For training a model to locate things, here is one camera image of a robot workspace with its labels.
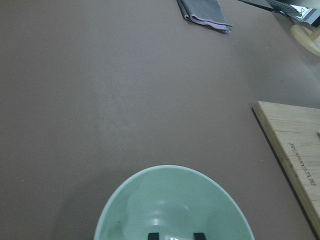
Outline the folded grey cloth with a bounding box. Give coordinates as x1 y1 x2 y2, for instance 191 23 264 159
176 0 233 34

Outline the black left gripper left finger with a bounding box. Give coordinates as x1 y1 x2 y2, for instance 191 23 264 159
147 232 159 240

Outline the green ceramic bowl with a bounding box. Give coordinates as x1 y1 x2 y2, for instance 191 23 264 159
94 165 254 240

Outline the wooden mug tree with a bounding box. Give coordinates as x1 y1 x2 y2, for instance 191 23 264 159
289 24 320 57

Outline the bamboo cutting board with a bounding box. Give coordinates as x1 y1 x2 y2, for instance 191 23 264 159
252 101 320 234

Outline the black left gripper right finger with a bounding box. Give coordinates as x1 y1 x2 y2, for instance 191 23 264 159
193 232 205 240

